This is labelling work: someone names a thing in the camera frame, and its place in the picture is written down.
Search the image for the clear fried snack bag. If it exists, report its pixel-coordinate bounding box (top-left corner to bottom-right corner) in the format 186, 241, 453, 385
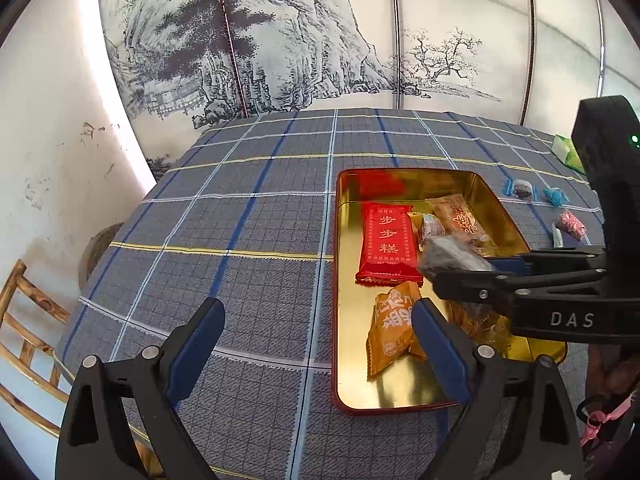
446, 300, 512, 358

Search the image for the brown snack bag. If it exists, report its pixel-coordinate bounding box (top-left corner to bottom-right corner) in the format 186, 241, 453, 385
426, 194, 498, 258

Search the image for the yellow clear snack packet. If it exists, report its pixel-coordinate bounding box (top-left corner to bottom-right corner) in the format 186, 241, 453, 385
408, 211, 446, 252

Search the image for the orange snack packet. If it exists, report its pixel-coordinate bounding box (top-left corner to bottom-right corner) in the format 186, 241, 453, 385
366, 282, 426, 380

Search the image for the grey snack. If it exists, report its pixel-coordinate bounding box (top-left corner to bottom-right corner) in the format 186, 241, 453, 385
418, 235, 496, 281

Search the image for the right hand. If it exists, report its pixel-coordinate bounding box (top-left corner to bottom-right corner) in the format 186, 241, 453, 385
585, 344, 639, 399

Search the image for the navy white snack packet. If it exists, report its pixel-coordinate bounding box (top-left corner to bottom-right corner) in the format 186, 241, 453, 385
551, 223, 582, 248

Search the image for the green tissue pack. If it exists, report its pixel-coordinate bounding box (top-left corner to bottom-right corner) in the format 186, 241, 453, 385
551, 136, 586, 174

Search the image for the pink wrapped snack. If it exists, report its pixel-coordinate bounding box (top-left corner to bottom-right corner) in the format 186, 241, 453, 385
555, 209, 587, 240

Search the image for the teal wrapped candy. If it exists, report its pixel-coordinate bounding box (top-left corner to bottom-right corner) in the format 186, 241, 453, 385
544, 188, 570, 208

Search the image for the blue-ended dark candy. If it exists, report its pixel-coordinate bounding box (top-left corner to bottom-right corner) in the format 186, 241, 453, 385
503, 179, 538, 203

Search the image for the pink ribbon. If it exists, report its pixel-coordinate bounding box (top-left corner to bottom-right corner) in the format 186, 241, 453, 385
580, 396, 631, 446

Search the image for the red snack packet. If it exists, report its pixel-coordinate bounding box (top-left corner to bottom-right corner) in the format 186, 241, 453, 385
355, 202, 423, 286

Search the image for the gold red snack tin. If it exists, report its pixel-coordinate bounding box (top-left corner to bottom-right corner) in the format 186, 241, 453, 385
331, 167, 569, 416

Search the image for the wooden chair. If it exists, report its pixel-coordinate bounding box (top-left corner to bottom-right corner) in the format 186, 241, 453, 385
0, 258, 166, 480

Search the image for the plaid blue grey tablecloth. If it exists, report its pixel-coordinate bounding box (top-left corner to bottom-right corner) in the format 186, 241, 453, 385
54, 108, 603, 479

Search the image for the black cable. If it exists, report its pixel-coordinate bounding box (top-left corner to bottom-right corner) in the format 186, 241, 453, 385
574, 391, 640, 480

